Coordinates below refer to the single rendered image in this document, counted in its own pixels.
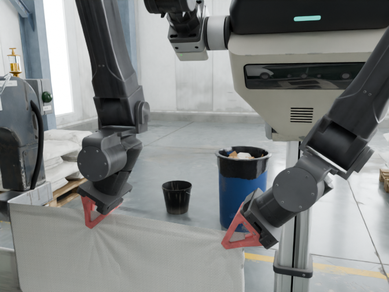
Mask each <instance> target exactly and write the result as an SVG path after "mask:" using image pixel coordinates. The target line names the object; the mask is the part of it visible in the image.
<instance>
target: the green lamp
mask: <svg viewBox="0 0 389 292"><path fill-rule="evenodd" d="M52 99H53V96H52V94H51V93H50V92H48V91H45V92H43V93H42V100H43V102H44V103H49V102H51V101H52Z"/></svg>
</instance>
